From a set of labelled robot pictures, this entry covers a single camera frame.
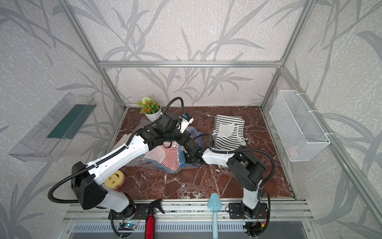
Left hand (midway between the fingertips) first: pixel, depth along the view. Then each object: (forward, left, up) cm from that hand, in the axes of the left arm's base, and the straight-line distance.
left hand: (191, 135), depth 77 cm
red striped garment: (-1, +16, -20) cm, 26 cm away
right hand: (-4, +8, -19) cm, 21 cm away
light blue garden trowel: (-28, -12, -20) cm, 37 cm away
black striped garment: (+16, -25, -20) cm, 36 cm away
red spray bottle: (-35, +18, -19) cm, 44 cm away
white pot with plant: (+26, +28, -8) cm, 39 cm away
